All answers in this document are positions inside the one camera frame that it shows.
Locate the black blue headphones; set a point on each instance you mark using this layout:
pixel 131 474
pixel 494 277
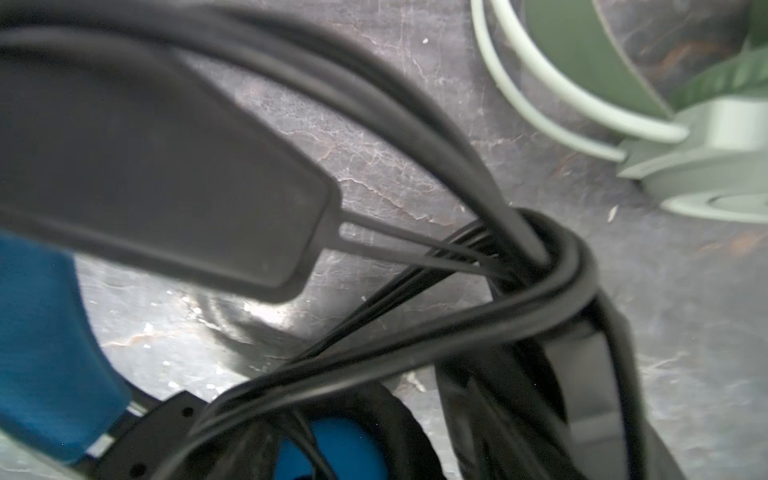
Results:
pixel 113 147

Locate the mint green headphones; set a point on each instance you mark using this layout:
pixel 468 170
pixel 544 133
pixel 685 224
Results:
pixel 684 83

